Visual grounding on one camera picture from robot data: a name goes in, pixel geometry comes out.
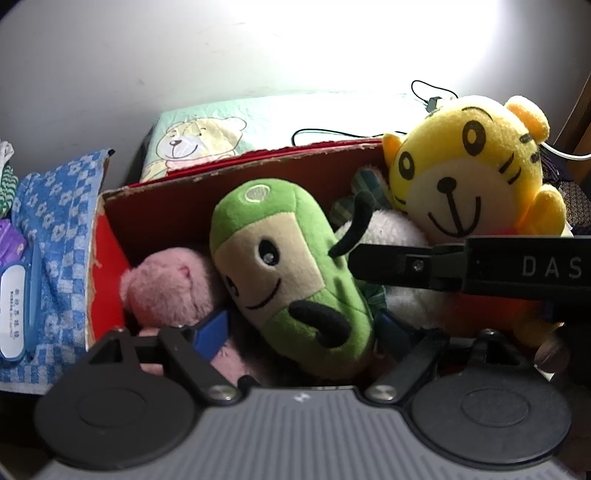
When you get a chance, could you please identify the white bunny plush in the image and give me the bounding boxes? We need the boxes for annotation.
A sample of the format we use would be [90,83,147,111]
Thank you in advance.
[329,166,445,331]

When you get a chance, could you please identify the mauve teddy bear plush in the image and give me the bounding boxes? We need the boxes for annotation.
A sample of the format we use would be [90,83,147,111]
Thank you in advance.
[119,247,266,384]

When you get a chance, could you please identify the green bean plush toy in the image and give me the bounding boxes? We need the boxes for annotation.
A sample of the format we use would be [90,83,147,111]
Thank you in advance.
[209,178,375,380]

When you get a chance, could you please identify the yellow tiger plush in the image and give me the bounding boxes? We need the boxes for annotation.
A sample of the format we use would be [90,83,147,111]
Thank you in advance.
[382,94,574,361]

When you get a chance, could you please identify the patterned dark cloth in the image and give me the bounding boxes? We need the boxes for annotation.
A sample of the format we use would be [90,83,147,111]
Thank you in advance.
[542,151,591,236]

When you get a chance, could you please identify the red cardboard box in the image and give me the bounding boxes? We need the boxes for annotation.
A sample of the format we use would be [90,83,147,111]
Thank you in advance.
[86,139,386,346]

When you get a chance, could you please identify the dark wooden cabinet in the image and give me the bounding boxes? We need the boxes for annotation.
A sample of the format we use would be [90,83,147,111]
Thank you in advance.
[554,73,591,184]

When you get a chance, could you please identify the wet wipes pack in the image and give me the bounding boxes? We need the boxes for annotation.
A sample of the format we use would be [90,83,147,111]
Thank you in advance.
[0,243,42,363]

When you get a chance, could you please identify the blue checkered towel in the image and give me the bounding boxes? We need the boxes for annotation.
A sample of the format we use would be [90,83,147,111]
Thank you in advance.
[1,149,114,395]

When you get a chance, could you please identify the white power cord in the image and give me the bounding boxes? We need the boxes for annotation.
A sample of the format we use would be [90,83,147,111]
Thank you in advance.
[540,140,591,163]

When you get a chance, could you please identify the black thin cable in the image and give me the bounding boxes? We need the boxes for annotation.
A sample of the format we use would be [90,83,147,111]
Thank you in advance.
[290,79,461,149]

